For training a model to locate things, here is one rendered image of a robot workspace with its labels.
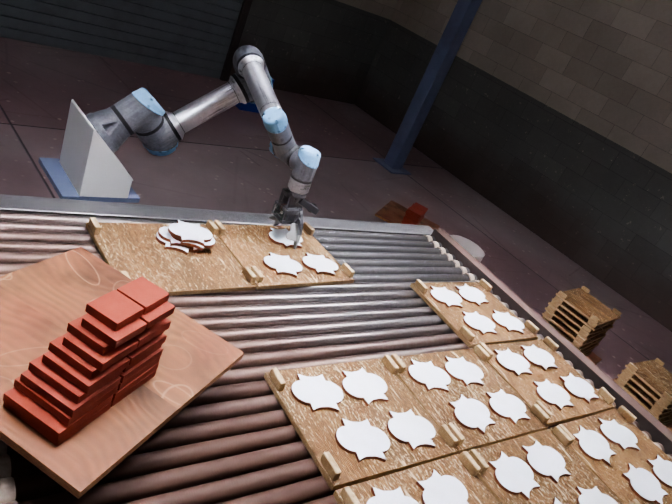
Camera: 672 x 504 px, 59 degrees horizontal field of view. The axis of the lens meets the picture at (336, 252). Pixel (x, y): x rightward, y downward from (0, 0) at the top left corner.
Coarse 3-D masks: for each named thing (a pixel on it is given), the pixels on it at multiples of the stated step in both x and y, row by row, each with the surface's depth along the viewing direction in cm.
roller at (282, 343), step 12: (444, 324) 212; (300, 336) 172; (312, 336) 175; (324, 336) 177; (336, 336) 180; (348, 336) 182; (360, 336) 185; (372, 336) 188; (384, 336) 191; (396, 336) 195; (408, 336) 198; (420, 336) 202; (240, 348) 158; (252, 348) 161; (264, 348) 163; (276, 348) 166; (288, 348) 168
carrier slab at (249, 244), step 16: (224, 240) 199; (240, 240) 203; (256, 240) 207; (304, 240) 221; (240, 256) 194; (256, 256) 198; (304, 256) 211; (272, 272) 193; (304, 272) 201; (336, 272) 210; (256, 288) 184; (272, 288) 188
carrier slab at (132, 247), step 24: (96, 240) 171; (120, 240) 175; (144, 240) 180; (216, 240) 197; (120, 264) 165; (144, 264) 170; (168, 264) 174; (192, 264) 179; (216, 264) 184; (168, 288) 165; (192, 288) 169; (216, 288) 174; (240, 288) 179
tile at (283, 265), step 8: (272, 256) 200; (280, 256) 202; (288, 256) 204; (264, 264) 195; (272, 264) 195; (280, 264) 197; (288, 264) 199; (296, 264) 201; (280, 272) 193; (288, 272) 195; (296, 272) 198
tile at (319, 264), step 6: (306, 258) 208; (312, 258) 209; (318, 258) 211; (324, 258) 213; (306, 264) 204; (312, 264) 206; (318, 264) 207; (324, 264) 209; (330, 264) 211; (336, 264) 213; (312, 270) 205; (318, 270) 204; (324, 270) 205; (330, 270) 207; (336, 270) 210
